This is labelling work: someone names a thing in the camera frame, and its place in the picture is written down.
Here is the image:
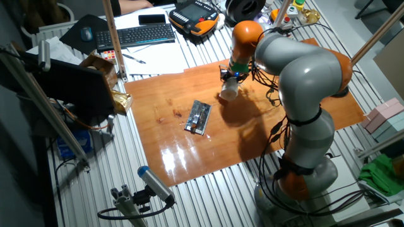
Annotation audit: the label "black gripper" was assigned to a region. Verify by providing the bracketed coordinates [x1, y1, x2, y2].
[220, 65, 252, 86]

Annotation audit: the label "person's bare forearm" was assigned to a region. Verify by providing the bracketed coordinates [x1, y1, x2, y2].
[110, 0, 155, 16]

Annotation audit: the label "silver rectangular foil pack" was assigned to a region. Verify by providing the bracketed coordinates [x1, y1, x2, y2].
[184, 100, 213, 136]

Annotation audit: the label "black filament spool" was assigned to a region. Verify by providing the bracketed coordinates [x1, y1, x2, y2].
[225, 0, 267, 23]

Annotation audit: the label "grey box with red button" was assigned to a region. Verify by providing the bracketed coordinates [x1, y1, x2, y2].
[279, 15, 294, 31]

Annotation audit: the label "orange black teach pendant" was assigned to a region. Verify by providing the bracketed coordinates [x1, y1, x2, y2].
[168, 0, 220, 37]

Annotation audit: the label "printed white paper sheet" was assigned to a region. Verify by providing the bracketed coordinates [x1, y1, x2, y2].
[121, 42, 189, 76]

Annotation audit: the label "grey box with green button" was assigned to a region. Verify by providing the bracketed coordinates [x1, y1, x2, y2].
[286, 4, 299, 19]

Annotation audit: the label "orange wooden board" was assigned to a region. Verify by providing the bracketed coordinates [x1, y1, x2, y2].
[124, 37, 367, 188]

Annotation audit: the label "crumpled gold wrapper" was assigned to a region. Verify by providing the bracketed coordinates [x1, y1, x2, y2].
[298, 8, 321, 25]

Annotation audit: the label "black smartphone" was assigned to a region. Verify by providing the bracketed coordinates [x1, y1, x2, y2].
[138, 13, 167, 26]

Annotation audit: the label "black pen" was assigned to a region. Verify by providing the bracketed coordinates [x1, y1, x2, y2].
[122, 53, 147, 65]

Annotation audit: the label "black computer keyboard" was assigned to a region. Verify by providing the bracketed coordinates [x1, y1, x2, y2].
[95, 23, 176, 53]

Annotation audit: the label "gold foil bag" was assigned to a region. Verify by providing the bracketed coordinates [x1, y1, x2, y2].
[112, 90, 134, 116]

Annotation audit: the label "colourful puzzle cube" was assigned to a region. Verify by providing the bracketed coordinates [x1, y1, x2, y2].
[100, 49, 117, 61]

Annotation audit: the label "brown cardboard box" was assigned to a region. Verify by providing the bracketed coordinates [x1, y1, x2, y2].
[78, 50, 118, 91]

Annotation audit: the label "pink box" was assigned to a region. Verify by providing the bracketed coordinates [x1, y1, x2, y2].
[361, 97, 404, 135]

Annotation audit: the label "blue grey computer mouse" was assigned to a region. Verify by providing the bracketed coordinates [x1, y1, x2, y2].
[80, 26, 93, 43]

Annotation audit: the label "beige flat panel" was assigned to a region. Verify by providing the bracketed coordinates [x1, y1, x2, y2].
[373, 28, 404, 100]

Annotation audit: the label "aluminium profile bar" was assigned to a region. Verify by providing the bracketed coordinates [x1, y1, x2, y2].
[353, 129, 404, 160]

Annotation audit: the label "black flat monitor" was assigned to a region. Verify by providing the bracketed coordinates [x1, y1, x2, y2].
[18, 52, 116, 120]

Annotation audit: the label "pale teal box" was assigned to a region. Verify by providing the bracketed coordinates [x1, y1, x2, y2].
[371, 112, 404, 143]

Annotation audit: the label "black mouse pad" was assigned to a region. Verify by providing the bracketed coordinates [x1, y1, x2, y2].
[59, 14, 110, 56]

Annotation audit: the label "blue plastic pack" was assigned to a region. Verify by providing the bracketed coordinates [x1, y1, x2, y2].
[56, 129, 94, 158]

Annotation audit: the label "green cloth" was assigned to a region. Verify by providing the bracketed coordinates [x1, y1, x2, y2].
[359, 153, 404, 197]

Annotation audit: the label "white paper stack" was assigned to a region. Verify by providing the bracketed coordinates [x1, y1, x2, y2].
[26, 36, 83, 66]

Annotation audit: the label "white round bin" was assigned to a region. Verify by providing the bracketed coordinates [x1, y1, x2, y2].
[20, 2, 76, 38]

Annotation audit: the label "green wrist adapter ring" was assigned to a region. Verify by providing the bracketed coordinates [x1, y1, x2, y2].
[230, 62, 250, 74]

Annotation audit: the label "black wrist cable bundle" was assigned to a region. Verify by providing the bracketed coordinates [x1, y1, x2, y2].
[250, 58, 283, 107]

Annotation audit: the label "black cables with usb plugs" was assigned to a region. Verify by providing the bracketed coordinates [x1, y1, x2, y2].
[257, 115, 293, 215]

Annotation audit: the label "short aluminium frame post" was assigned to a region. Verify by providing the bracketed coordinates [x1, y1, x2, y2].
[273, 0, 293, 31]

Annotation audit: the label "copper coloured frame post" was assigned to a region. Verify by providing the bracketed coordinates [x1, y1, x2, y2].
[350, 1, 404, 66]
[102, 0, 129, 83]

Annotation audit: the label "silver camera with blue end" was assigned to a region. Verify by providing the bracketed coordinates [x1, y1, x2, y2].
[137, 165, 176, 206]

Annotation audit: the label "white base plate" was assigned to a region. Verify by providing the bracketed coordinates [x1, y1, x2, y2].
[315, 154, 370, 221]

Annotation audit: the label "orange cable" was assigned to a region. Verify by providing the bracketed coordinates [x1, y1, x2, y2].
[52, 99, 110, 131]

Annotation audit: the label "aluminium profile camera mount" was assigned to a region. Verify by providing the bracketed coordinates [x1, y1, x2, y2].
[110, 184, 152, 227]

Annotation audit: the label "black looped power cables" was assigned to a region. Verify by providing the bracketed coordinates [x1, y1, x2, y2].
[277, 185, 369, 218]

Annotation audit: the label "black camera cable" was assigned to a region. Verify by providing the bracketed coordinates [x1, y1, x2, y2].
[97, 201, 174, 221]

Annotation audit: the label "long aluminium frame beam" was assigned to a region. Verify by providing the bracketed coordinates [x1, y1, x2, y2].
[0, 44, 91, 171]

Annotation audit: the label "silver depth camera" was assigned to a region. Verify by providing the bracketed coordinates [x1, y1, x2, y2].
[37, 39, 51, 73]

